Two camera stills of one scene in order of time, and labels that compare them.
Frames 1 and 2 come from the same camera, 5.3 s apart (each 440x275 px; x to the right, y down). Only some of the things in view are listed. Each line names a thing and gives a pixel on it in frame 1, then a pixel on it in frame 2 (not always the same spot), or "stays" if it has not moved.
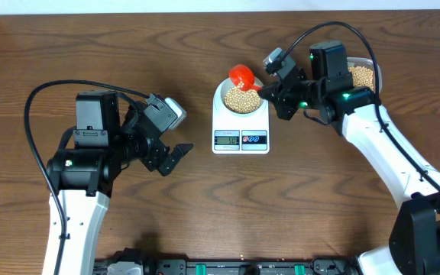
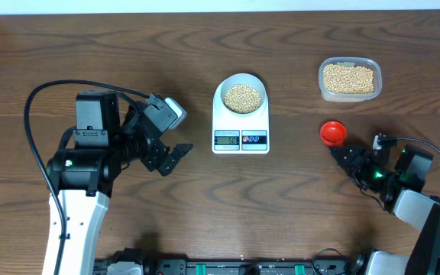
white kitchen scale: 234,134 stays
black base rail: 238,266 stays
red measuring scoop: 244,73 → 333,133
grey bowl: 228,85 stays
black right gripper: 279,98 → 355,170
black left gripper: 153,156 stays
